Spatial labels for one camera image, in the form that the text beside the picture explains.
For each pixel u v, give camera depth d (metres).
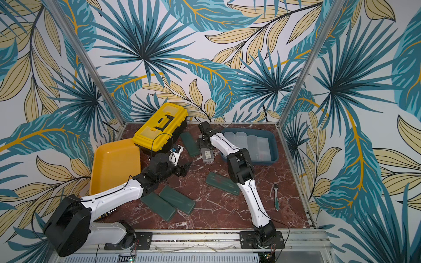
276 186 0.90
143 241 0.74
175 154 0.70
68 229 0.41
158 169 0.62
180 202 0.84
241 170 0.64
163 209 0.82
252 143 1.06
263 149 1.05
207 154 1.00
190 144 1.09
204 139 0.82
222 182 0.90
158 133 0.92
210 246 0.73
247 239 0.73
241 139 1.06
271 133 1.17
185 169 0.75
